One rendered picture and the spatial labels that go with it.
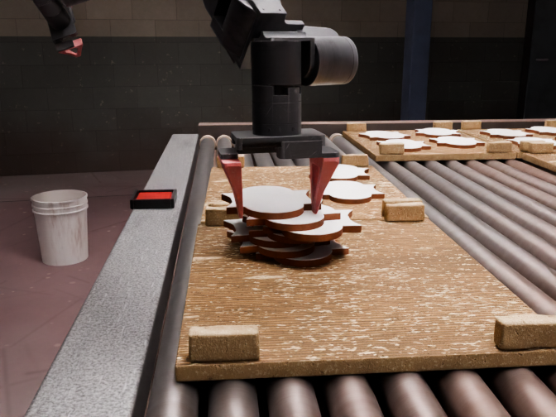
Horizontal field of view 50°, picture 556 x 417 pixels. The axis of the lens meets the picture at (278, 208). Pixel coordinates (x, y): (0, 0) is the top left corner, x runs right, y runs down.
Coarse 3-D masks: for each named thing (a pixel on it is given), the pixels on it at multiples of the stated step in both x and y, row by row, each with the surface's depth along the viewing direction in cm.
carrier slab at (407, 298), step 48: (336, 240) 82; (384, 240) 82; (432, 240) 82; (192, 288) 66; (240, 288) 66; (288, 288) 66; (336, 288) 66; (384, 288) 66; (432, 288) 66; (480, 288) 66; (288, 336) 55; (336, 336) 55; (384, 336) 55; (432, 336) 55; (480, 336) 55
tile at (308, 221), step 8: (328, 208) 76; (248, 216) 75; (304, 216) 72; (312, 216) 72; (320, 216) 72; (328, 216) 74; (336, 216) 74; (248, 224) 72; (256, 224) 72; (264, 224) 72; (272, 224) 71; (280, 224) 70; (288, 224) 70; (296, 224) 70; (304, 224) 70; (312, 224) 70; (320, 224) 71
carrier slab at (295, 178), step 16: (224, 176) 121; (256, 176) 121; (272, 176) 121; (288, 176) 121; (304, 176) 121; (208, 192) 108; (224, 192) 108; (384, 192) 108; (400, 192) 108; (336, 208) 97; (352, 208) 97; (368, 208) 97
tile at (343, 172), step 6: (342, 168) 124; (348, 168) 124; (354, 168) 124; (360, 168) 124; (366, 168) 124; (336, 174) 118; (342, 174) 118; (348, 174) 118; (354, 174) 118; (360, 174) 118; (366, 174) 118; (330, 180) 116; (336, 180) 115; (348, 180) 115; (354, 180) 116
